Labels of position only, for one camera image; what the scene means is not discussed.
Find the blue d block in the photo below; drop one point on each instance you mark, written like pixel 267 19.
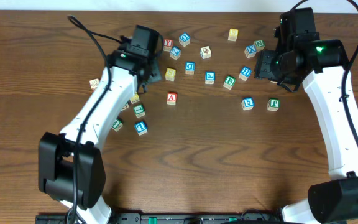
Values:
pixel 184 39
pixel 189 68

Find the blue 5 block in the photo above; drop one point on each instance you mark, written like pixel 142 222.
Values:
pixel 247 103

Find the green N block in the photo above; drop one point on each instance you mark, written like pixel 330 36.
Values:
pixel 259 45

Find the green 4 block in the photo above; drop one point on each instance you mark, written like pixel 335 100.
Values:
pixel 117 125

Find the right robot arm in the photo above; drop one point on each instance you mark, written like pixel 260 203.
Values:
pixel 319 66

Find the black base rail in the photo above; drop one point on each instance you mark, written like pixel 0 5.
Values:
pixel 135 218

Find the blue T block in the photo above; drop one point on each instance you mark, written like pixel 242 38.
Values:
pixel 141 128

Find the blue D block top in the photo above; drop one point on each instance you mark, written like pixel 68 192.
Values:
pixel 184 39

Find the blue P block middle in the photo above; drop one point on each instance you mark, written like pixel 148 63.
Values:
pixel 210 78

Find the blue 2 block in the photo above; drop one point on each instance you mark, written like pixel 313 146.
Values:
pixel 175 53

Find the red A block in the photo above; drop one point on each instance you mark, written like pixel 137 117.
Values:
pixel 171 98

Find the white picture block left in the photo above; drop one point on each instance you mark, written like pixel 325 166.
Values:
pixel 94 84

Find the green L block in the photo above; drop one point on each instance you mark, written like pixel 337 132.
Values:
pixel 139 111

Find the white picture block middle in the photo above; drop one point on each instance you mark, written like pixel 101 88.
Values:
pixel 205 52

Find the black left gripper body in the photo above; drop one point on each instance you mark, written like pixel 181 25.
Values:
pixel 154 70

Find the green j block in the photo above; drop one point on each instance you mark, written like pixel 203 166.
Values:
pixel 126 106
pixel 273 104

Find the green J block left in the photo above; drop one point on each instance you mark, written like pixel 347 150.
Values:
pixel 126 106

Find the yellow block top right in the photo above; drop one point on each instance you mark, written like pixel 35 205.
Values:
pixel 233 34

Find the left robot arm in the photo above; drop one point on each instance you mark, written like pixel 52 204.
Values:
pixel 71 168

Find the blue X block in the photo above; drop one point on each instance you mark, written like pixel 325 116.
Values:
pixel 250 51

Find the green J block right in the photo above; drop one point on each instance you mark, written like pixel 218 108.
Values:
pixel 273 104

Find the red Y block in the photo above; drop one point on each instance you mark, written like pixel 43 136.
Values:
pixel 167 45

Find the yellow K block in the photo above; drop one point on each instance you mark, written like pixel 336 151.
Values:
pixel 135 99

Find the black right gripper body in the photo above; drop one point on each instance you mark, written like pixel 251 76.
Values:
pixel 273 66

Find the blue D block middle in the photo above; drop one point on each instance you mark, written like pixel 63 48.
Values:
pixel 189 68

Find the blue H block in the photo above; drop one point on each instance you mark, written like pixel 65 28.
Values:
pixel 245 73

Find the yellow S block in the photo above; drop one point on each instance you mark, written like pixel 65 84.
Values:
pixel 170 74

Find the green B block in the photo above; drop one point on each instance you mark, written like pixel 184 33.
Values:
pixel 229 82

